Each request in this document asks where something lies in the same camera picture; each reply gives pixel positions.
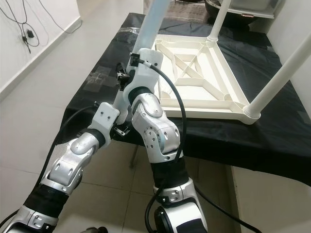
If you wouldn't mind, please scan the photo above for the white plastic table leg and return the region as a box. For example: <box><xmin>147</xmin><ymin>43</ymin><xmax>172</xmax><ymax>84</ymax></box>
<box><xmin>207</xmin><ymin>0</ymin><xmax>231</xmax><ymax>42</ymax></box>
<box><xmin>243</xmin><ymin>41</ymin><xmax>311</xmax><ymax>119</ymax></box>
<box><xmin>114</xmin><ymin>0</ymin><xmax>172</xmax><ymax>115</ymax></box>

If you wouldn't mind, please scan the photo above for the white plastic table top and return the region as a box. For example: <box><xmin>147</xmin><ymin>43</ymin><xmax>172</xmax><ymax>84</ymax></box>
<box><xmin>148</xmin><ymin>34</ymin><xmax>263</xmax><ymax>126</ymax></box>

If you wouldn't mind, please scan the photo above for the crumpled clear plastic wrap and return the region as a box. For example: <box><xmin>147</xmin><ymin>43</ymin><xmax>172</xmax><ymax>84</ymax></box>
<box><xmin>85</xmin><ymin>73</ymin><xmax>117</xmax><ymax>88</ymax></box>

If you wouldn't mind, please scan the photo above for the grey metal table leg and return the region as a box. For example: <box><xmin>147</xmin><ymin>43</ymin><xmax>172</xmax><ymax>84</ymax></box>
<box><xmin>130</xmin><ymin>146</ymin><xmax>139</xmax><ymax>168</ymax></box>

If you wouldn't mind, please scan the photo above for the black plastic table cover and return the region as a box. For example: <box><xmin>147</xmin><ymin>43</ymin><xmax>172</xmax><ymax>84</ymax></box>
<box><xmin>46</xmin><ymin>12</ymin><xmax>311</xmax><ymax>173</ymax></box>

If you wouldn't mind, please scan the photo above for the black round basin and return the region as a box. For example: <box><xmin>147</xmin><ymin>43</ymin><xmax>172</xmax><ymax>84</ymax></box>
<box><xmin>204</xmin><ymin>0</ymin><xmax>275</xmax><ymax>17</ymax></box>

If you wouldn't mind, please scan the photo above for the clear plastic storage container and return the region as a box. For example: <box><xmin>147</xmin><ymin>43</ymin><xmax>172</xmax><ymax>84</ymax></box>
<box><xmin>228</xmin><ymin>0</ymin><xmax>275</xmax><ymax>10</ymax></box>

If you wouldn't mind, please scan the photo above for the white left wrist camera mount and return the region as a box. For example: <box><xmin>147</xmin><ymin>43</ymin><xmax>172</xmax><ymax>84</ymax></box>
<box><xmin>87</xmin><ymin>103</ymin><xmax>121</xmax><ymax>141</ymax></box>

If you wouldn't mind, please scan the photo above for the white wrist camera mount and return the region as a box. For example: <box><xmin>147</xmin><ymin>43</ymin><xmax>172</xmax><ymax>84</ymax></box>
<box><xmin>87</xmin><ymin>103</ymin><xmax>121</xmax><ymax>141</ymax></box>
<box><xmin>124</xmin><ymin>49</ymin><xmax>163</xmax><ymax>98</ymax></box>

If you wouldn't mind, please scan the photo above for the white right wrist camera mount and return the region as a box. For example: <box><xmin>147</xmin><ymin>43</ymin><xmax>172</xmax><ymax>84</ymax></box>
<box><xmin>124</xmin><ymin>49</ymin><xmax>163</xmax><ymax>98</ymax></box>

